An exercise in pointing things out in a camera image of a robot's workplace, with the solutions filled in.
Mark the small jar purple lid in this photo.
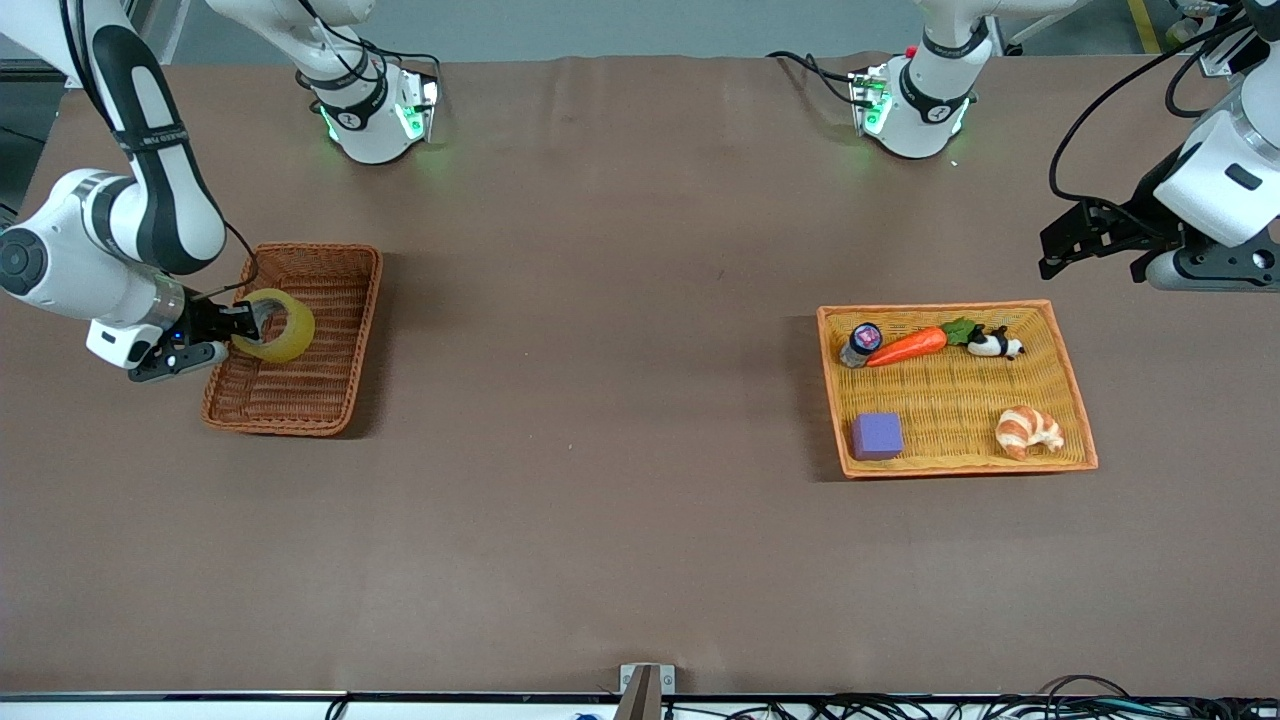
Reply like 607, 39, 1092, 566
840, 322, 884, 369

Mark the black cable bundle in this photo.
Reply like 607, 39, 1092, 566
700, 676, 1280, 720

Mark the black white panda toy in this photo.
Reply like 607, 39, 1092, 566
967, 325, 1026, 361

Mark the long black arm cable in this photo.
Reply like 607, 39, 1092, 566
1048, 15, 1256, 221

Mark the orange toy carrot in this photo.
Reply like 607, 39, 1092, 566
866, 317, 986, 368

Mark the brown wicker basket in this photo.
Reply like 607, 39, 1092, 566
202, 243, 384, 438

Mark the yellow tape roll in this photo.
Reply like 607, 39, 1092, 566
232, 289, 316, 363

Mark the purple cube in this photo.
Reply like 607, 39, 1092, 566
851, 412, 905, 461

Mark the black base cable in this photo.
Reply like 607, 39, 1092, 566
296, 0, 443, 86
768, 50, 863, 106

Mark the orange wicker tray basket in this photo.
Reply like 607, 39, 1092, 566
817, 300, 1099, 479

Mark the metal table bracket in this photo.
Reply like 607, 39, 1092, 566
619, 663, 677, 720

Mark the toy croissant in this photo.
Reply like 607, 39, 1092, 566
996, 406, 1065, 461

